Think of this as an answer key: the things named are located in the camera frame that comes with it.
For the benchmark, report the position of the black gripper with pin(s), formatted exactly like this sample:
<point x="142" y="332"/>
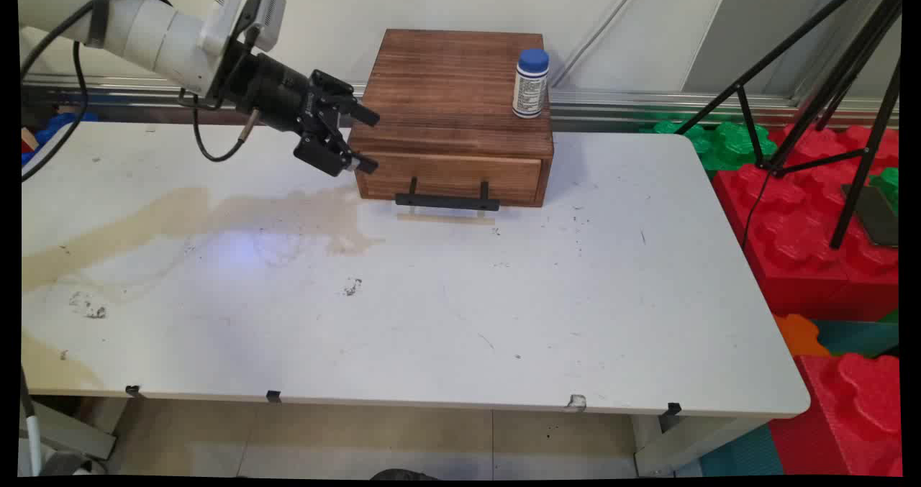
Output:
<point x="277" y="95"/>

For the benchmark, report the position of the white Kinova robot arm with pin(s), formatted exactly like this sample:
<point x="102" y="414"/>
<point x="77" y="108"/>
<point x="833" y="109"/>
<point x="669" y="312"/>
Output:
<point x="144" y="30"/>

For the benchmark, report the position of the brown wooden drawer cabinet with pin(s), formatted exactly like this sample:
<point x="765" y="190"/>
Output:
<point x="446" y="84"/>

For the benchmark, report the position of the beige tape strip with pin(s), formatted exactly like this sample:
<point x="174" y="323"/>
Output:
<point x="446" y="219"/>

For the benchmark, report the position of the white bottle with blue cap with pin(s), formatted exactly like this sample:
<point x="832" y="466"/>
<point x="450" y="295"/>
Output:
<point x="531" y="88"/>

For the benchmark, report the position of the black table edge clip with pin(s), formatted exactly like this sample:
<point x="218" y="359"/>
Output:
<point x="132" y="390"/>
<point x="673" y="408"/>
<point x="273" y="396"/>

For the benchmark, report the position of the blue foam block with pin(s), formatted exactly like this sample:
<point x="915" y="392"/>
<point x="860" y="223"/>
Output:
<point x="50" y="131"/>

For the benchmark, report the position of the white table leg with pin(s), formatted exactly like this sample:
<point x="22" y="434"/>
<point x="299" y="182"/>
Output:
<point x="65" y="429"/>
<point x="683" y="447"/>

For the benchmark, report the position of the large red foam block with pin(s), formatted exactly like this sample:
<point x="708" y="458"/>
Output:
<point x="799" y="235"/>

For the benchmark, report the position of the black tripod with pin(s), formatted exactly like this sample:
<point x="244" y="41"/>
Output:
<point x="838" y="77"/>

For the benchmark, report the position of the orange foam mat piece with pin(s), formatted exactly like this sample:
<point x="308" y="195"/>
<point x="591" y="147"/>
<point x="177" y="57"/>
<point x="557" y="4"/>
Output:
<point x="799" y="334"/>

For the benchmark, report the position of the teal foam mat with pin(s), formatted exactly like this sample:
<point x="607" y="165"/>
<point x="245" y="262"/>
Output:
<point x="860" y="337"/>
<point x="741" y="454"/>

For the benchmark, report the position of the small green foam block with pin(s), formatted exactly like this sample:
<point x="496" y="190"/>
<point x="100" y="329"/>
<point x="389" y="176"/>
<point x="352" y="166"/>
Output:
<point x="888" y="185"/>

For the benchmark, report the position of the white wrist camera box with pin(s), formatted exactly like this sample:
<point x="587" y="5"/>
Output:
<point x="268" y="14"/>

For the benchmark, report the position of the aluminium wall rail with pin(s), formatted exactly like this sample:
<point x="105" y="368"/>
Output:
<point x="647" y="106"/>

